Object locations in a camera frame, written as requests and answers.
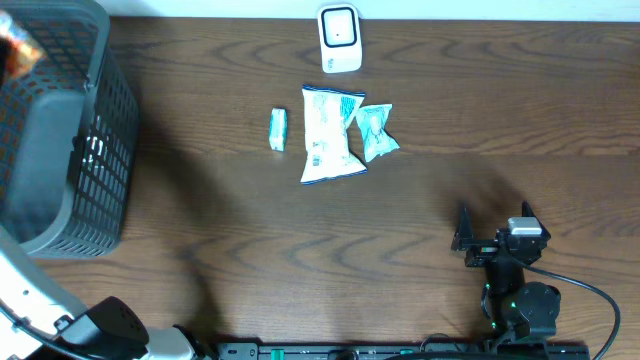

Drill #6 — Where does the white barcode scanner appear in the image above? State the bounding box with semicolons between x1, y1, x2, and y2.
317;3;363;74

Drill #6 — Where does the large white snack bag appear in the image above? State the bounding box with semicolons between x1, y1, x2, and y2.
300;85;367;184

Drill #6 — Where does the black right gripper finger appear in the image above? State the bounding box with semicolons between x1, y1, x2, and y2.
521;201;550;236
452;204;474;250

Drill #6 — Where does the small orange juice box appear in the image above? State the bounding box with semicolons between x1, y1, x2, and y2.
1;10;46;84

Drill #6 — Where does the grey plastic mesh basket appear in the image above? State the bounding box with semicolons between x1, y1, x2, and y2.
1;1;140;258

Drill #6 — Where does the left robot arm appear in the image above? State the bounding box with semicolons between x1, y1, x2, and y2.
1;230;217;360

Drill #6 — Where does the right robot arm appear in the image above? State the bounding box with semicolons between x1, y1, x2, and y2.
451;202;561;352

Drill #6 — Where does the small teal white box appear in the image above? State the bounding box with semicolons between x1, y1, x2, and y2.
268;108;288;152

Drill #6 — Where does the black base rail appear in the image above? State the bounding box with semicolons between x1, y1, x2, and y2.
215;338;590;360

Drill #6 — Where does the teal candy wrapper packet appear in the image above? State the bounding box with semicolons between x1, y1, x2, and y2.
356;104;400;163

